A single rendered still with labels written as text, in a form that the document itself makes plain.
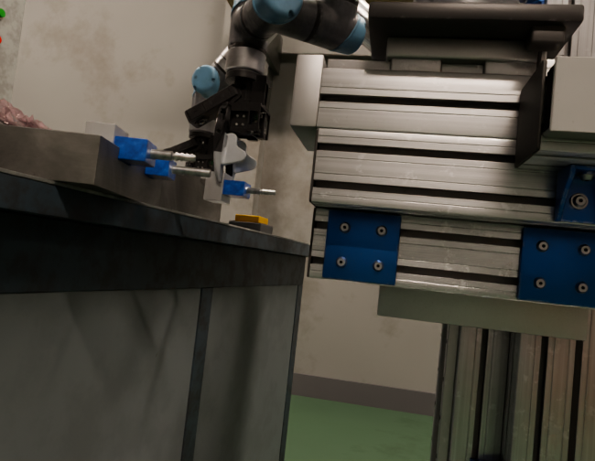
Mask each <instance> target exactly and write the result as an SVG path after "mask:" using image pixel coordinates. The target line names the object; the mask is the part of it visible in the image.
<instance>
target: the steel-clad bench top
mask: <svg viewBox="0 0 595 461"><path fill-rule="evenodd" d="M0 172H2V173H6V174H9V175H13V176H18V177H24V178H28V179H33V180H36V181H40V182H44V183H48V184H52V185H56V186H60V187H64V188H71V189H75V190H79V191H83V192H87V193H91V194H94V195H99V196H103V197H107V198H114V199H118V200H122V201H125V202H129V203H134V204H137V205H141V206H145V207H149V208H153V209H160V210H164V211H168V212H172V213H176V214H180V215H184V216H188V217H192V218H196V219H200V220H206V221H210V222H215V223H219V224H222V225H226V226H231V227H234V228H238V229H242V230H247V231H253V232H257V233H262V234H265V235H269V236H273V237H277V238H281V239H285V240H289V241H296V240H292V239H288V238H284V237H280V236H276V235H273V234H269V233H265V232H261V231H258V230H251V229H247V228H244V227H240V226H235V225H232V224H228V223H224V222H220V221H217V220H210V219H206V218H203V217H199V216H195V215H191V214H188V213H184V212H179V211H175V210H172V209H165V208H161V207H158V206H154V205H150V204H146V203H143V202H139V201H135V200H131V199H127V198H120V197H117V196H113V195H109V194H105V193H102V192H98V191H94V190H90V189H87V188H80V187H75V186H72V185H68V184H64V183H60V182H57V181H53V180H49V179H45V178H42V177H35V176H31V175H28V174H24V173H19V172H16V171H12V170H8V169H4V168H1V167H0ZM296 242H300V243H304V244H307V245H310V243H306V242H303V241H296Z"/></svg>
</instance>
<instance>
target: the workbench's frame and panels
mask: <svg viewBox="0 0 595 461"><path fill-rule="evenodd" d="M309 246H310V245H307V244H304V243H300V242H296V241H289V240H285V239H281V238H277V237H273V236H269V235H265V234H262V233H257V232H253V231H249V230H242V229H238V228H234V227H231V226H226V225H222V224H219V223H215V222H210V221H206V220H200V219H196V218H192V217H188V216H184V215H180V214H176V213H172V212H168V211H164V210H160V209H153V208H149V207H145V206H141V205H137V204H134V203H129V202H125V201H122V200H118V199H114V198H107V197H103V196H99V195H94V194H91V193H87V192H83V191H79V190H75V189H71V188H64V187H60V186H56V185H52V184H48V183H44V182H40V181H36V180H33V179H28V178H24V177H18V176H13V175H9V174H6V173H2V172H0V461H284V459H285V451H286V441H287V426H288V416H289V408H290V400H291V391H292V382H293V374H294V365H295V356H296V347H297V339H298V322H299V314H300V306H301V296H302V288H303V281H304V272H305V263H306V257H308V255H309Z"/></svg>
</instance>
